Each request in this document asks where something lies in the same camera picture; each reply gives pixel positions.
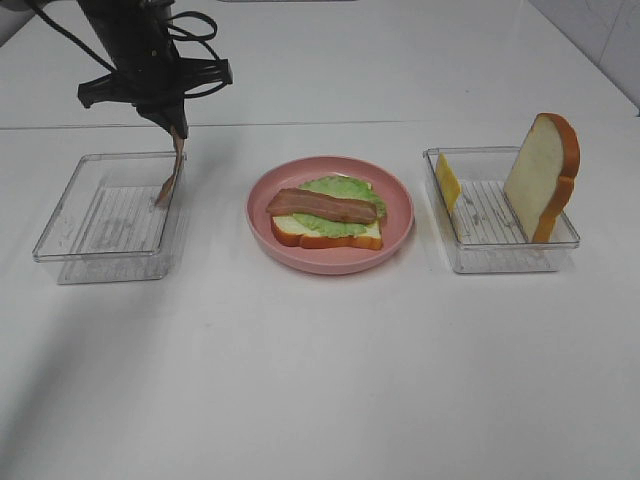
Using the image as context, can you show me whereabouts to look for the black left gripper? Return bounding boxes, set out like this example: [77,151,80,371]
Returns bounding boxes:
[78,1,233,139]

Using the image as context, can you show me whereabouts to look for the long bacon strip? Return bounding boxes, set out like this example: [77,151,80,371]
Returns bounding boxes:
[266,188,377,224]

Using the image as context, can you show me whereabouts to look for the bread slice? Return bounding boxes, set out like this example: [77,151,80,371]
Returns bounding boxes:
[266,185,387,250]
[503,113,580,243]

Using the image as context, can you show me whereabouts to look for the green lettuce leaf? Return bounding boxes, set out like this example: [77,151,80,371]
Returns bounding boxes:
[273,175,386,238]

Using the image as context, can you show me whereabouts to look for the left clear plastic tray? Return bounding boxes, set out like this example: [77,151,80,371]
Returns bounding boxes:
[32,151,186,285]

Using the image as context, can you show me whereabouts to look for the clear plastic tray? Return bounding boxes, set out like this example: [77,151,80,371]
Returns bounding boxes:
[423,146,580,274]
[32,151,186,285]

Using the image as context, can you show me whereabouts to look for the pink round plate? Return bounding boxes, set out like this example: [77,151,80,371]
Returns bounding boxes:
[246,156,414,275]

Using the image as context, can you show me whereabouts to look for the yellow cheese slice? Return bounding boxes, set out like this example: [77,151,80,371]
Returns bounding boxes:
[435,153,462,214]

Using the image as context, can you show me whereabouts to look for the right clear plastic tray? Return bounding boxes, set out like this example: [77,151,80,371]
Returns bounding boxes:
[423,146,580,274]

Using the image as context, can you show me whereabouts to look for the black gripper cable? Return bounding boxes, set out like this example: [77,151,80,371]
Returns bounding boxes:
[24,0,226,99]

